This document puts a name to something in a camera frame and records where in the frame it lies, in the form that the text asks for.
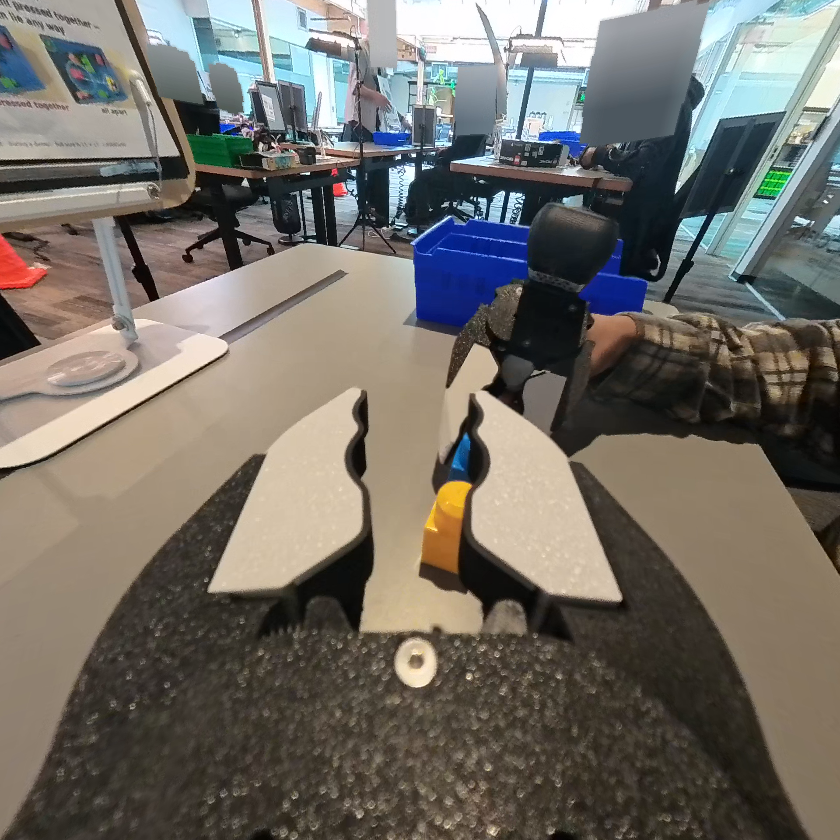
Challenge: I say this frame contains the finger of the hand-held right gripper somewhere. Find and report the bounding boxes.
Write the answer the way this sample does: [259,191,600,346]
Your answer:
[438,348,500,463]

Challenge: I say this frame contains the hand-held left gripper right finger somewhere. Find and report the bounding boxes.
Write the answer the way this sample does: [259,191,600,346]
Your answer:
[459,392,623,608]

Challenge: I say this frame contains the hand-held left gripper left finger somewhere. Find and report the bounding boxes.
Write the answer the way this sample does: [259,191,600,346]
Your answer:
[209,387,376,599]

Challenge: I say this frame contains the yellow one-stud block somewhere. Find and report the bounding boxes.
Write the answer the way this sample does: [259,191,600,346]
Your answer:
[420,481,473,573]

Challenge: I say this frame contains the blue plastic bin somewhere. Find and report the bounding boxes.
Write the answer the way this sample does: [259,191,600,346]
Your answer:
[411,215,648,329]

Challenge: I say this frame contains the person's right hand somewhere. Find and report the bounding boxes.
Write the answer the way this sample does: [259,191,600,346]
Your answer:
[584,314,642,383]

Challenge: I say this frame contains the small wooden desk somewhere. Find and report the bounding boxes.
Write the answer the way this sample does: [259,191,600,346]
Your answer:
[449,154,634,224]

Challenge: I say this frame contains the black cardboard box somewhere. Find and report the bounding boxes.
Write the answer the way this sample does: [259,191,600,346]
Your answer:
[497,138,571,169]

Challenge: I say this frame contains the black tripod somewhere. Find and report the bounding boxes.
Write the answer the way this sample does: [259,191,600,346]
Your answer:
[338,26,398,253]

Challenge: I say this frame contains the black floor sign display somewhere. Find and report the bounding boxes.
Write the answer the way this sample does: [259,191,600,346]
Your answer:
[663,110,787,306]

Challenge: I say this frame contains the long wooden desk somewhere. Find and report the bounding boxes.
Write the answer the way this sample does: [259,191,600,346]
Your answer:
[193,141,421,270]

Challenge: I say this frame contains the black office chair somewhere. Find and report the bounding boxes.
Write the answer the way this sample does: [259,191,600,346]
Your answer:
[180,177,277,263]

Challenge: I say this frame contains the pair of desk monitors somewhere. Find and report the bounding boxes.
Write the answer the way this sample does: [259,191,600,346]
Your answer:
[252,79,309,139]

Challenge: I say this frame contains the green storage bins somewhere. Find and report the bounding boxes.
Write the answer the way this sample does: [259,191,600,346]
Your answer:
[185,131,253,168]

